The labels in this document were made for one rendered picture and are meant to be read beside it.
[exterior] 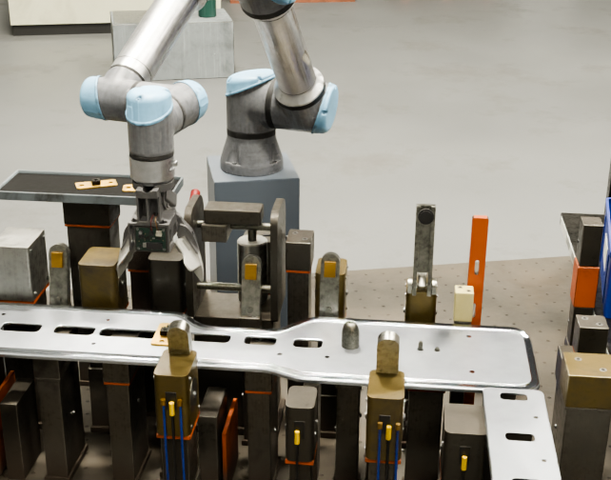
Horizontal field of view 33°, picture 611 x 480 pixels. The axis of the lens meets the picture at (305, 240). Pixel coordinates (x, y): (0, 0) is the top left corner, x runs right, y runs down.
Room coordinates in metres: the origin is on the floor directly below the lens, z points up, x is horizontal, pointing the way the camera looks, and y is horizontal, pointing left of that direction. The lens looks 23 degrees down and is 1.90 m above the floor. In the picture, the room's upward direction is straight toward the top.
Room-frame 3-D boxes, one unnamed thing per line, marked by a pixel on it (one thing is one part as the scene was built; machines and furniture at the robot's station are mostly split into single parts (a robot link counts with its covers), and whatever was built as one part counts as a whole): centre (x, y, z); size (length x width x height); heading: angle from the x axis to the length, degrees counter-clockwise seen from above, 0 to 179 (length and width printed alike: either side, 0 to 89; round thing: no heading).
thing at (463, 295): (1.76, -0.30, 0.88); 0.04 x 0.04 x 0.37; 84
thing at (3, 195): (2.05, 0.45, 1.16); 0.37 x 0.14 x 0.02; 84
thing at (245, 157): (2.36, 0.13, 1.15); 0.15 x 0.15 x 0.10
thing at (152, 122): (1.66, 0.26, 1.41); 0.09 x 0.08 x 0.11; 159
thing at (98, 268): (1.88, 0.40, 0.89); 0.12 x 0.08 x 0.38; 174
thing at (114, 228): (2.05, 0.45, 0.92); 0.10 x 0.08 x 0.45; 84
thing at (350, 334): (1.66, -0.08, 1.02); 0.03 x 0.03 x 0.07
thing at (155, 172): (1.66, 0.26, 1.33); 0.08 x 0.08 x 0.05
